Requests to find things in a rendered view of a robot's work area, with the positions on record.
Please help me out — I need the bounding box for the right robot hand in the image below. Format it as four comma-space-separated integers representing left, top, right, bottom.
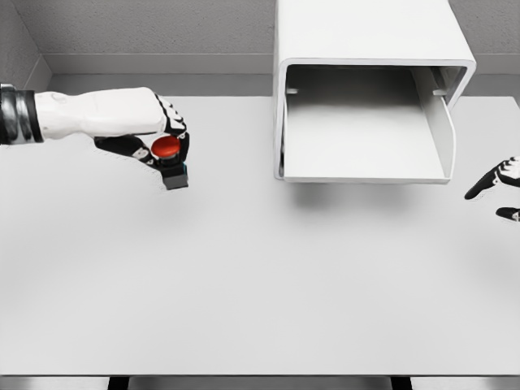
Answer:
464, 156, 520, 223

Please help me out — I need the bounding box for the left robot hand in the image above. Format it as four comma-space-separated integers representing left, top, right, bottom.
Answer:
82, 86, 191, 169

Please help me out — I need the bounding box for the white tabletop storage cabinet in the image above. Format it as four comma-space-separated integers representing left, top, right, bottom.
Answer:
272, 0, 477, 181

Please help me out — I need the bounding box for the red button load switch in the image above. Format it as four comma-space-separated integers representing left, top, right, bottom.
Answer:
150, 135, 190, 191

